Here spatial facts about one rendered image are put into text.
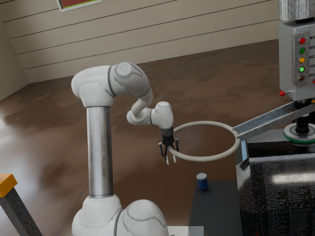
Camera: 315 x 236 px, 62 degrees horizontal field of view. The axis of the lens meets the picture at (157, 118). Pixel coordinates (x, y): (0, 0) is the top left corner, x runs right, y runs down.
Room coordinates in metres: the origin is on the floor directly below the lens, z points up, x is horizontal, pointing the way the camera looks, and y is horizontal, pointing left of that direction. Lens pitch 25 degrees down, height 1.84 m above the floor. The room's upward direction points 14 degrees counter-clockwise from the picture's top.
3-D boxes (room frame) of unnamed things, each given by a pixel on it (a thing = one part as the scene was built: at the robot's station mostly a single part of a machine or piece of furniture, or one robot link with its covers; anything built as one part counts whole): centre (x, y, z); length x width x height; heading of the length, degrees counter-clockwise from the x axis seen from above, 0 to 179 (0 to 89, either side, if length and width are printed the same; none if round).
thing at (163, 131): (1.47, -0.04, 1.05); 0.09 x 0.09 x 0.06
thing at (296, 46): (1.32, -0.81, 1.35); 0.08 x 0.03 x 0.28; 83
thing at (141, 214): (0.77, 0.16, 1.02); 0.18 x 0.16 x 0.22; 72
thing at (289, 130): (1.42, -0.90, 0.82); 0.21 x 0.21 x 0.01
